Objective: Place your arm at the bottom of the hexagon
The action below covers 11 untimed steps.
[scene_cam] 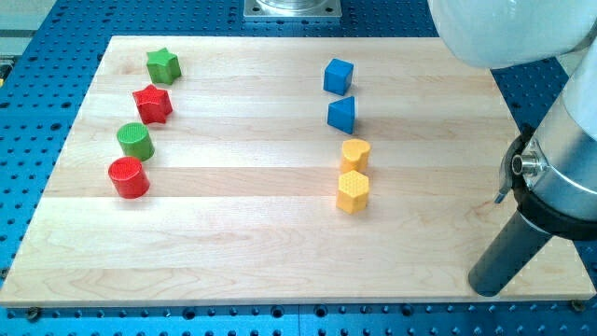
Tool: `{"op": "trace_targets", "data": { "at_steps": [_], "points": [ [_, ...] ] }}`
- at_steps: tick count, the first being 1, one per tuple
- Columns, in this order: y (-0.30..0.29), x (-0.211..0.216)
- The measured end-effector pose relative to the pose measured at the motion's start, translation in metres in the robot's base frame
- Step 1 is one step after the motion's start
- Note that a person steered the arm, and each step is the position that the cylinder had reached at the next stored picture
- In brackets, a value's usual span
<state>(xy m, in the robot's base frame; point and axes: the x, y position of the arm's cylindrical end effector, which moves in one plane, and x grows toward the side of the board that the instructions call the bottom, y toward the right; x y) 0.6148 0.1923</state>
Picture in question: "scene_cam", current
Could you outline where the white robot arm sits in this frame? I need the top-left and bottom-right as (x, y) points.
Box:
(428, 0), (596, 240)

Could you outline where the yellow hexagon block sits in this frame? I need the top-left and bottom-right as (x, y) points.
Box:
(336, 170), (369, 214)

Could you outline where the yellow heart block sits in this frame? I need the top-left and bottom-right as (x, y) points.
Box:
(340, 139), (371, 173)

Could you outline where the blue triangle block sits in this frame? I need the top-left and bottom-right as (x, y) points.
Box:
(326, 96), (355, 134)

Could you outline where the light wooden board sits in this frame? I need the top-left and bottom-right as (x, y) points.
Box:
(0, 35), (597, 308)

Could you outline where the blue cube block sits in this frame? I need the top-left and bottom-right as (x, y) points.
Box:
(323, 58), (354, 96)

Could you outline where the red star block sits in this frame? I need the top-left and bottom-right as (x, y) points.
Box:
(132, 84), (173, 125)

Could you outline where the green cylinder block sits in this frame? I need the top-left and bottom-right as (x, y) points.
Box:
(117, 122), (155, 161)

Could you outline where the green star block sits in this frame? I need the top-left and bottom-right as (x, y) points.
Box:
(146, 48), (182, 85)

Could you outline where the red cylinder block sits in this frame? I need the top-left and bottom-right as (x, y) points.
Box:
(108, 156), (150, 199)

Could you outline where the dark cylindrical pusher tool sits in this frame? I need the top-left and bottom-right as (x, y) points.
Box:
(467, 211), (553, 297)

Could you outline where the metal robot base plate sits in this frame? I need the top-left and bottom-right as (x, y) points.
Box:
(243, 0), (342, 20)

